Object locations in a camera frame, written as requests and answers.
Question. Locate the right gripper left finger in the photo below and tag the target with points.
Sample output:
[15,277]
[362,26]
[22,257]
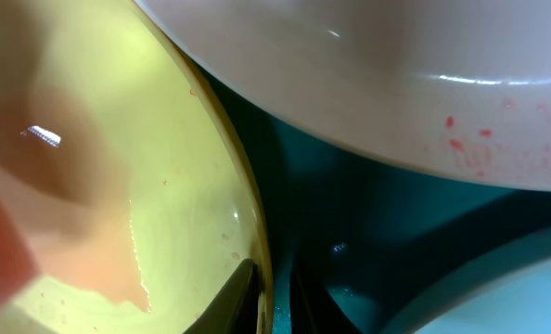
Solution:
[235,308]

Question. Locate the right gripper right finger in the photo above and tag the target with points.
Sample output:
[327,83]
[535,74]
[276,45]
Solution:
[312,309]

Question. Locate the yellow-green plate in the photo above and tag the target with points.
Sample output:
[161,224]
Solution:
[120,173]

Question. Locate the white plate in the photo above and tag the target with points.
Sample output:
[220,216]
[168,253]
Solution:
[456,88]

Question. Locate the teal plastic tray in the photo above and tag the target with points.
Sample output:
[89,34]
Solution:
[375,236]

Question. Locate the light blue plate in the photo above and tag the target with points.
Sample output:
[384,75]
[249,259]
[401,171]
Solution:
[506,290]

